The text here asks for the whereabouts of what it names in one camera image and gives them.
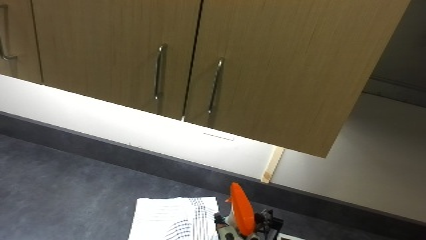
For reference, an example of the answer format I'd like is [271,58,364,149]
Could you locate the white marker cube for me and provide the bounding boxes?
[276,232,308,240]

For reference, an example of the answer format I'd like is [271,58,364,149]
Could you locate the light wooden trim strip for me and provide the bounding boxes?
[260,145,287,184]

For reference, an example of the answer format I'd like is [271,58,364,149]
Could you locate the white striped cloth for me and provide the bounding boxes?
[127,196,222,240]

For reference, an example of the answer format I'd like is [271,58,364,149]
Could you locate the wide wooden cabinet door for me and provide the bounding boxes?
[184,0,413,159]

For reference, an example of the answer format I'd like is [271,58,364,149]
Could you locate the long metal cabinet handle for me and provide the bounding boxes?
[207,57,227,115]
[152,43,170,102]

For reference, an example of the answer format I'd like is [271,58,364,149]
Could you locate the short metal cabinet handle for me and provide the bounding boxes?
[0,3,19,62]

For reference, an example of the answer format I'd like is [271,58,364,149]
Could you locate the wooden cabinet door with short handle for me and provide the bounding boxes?
[0,0,45,84]

